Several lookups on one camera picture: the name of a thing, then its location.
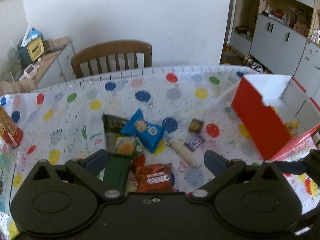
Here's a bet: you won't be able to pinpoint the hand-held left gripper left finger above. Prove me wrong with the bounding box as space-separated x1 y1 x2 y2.
21 149 125 202

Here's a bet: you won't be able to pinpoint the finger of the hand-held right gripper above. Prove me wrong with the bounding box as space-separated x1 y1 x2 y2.
275 159 309 176

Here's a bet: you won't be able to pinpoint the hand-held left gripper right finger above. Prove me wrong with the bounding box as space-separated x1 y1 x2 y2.
189 149 292 202

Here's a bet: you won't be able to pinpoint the purple candy packet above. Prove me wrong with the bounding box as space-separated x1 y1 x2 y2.
184 134 205 152

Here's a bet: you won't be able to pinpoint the white stick snack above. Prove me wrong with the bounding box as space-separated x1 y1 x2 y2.
169 140 198 167

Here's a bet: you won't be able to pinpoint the yellow snack packet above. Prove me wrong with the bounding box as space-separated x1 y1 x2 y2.
272 106 299 137

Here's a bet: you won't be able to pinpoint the small brown candy packet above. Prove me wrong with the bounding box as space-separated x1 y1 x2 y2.
188 119 204 133

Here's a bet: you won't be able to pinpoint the dark packet with food picture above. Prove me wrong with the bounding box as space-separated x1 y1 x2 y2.
102 114 144 158

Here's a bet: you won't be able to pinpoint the red cardboard box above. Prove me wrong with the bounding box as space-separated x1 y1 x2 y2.
231 74 320 161

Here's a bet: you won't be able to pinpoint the blue snack packet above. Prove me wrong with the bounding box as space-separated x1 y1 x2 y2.
121 109 167 153

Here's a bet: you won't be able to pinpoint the red cookie packet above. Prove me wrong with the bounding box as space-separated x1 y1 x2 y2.
134 162 177 192

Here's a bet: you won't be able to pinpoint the balloon print tablecloth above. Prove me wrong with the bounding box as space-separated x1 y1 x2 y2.
0 65 320 240

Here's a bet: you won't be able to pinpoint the orange carton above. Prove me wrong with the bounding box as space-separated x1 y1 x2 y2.
0 105 24 147

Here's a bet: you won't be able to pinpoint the pale green printed packet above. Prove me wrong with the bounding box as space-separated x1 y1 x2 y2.
0 151 17 213

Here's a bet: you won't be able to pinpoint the pair of shoes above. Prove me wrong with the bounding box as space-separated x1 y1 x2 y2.
250 61 264 73

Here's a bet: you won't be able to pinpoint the brown cardboard box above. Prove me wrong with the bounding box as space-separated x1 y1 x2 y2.
0 79 38 95

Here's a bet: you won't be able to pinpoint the pink handheld device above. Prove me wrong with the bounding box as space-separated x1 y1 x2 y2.
19 64 40 80

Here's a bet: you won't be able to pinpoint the white cabinet with wooden top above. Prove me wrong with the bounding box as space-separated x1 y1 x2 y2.
0 37 75 90

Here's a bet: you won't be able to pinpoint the wooden chair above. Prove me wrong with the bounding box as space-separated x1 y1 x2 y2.
70 39 152 78

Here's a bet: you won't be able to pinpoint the green yellow tissue box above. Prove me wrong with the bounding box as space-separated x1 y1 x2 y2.
19 39 45 63

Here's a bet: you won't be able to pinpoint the glass vase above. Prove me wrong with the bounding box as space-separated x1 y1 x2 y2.
0 46 23 80

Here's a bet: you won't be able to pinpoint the blue white box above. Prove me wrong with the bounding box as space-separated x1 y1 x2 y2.
24 26 42 43

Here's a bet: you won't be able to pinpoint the shelf ornaments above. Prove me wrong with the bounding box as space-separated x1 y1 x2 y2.
261 0 320 43

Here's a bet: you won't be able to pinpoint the grey wall cabinet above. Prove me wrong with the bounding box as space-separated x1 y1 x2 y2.
220 0 320 105

